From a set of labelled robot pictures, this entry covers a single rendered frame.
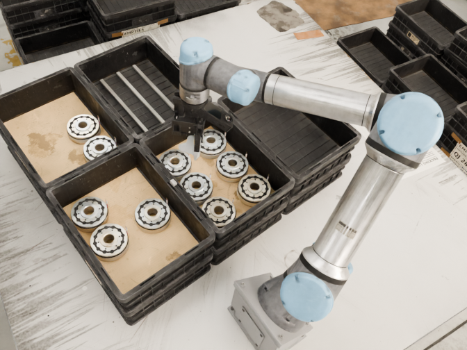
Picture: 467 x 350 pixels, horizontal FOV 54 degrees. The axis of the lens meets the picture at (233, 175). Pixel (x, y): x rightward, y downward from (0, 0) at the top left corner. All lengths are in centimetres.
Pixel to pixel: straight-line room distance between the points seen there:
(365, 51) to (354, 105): 188
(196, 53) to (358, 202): 47
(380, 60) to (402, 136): 203
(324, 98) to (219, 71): 25
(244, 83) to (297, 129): 64
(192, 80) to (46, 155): 65
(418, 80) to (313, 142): 122
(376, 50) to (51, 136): 203
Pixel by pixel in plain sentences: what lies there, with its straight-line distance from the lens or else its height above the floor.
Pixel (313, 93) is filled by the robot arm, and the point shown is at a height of 128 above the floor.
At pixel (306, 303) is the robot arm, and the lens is 103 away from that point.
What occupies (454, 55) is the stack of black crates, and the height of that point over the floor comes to 48.
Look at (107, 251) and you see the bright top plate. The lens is 132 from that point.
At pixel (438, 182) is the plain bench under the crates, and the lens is 186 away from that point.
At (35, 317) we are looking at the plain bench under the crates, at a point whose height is 70.
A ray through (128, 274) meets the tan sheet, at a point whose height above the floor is 83.
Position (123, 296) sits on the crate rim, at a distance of 119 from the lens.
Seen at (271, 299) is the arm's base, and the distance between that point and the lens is 121.
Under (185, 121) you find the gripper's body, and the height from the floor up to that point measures 114.
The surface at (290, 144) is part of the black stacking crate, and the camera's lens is 158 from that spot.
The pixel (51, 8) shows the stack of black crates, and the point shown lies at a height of 42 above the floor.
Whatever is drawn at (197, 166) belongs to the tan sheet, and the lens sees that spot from 148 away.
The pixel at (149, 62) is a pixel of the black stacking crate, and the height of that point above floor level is 83.
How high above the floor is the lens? 204
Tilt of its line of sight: 55 degrees down
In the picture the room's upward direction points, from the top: 9 degrees clockwise
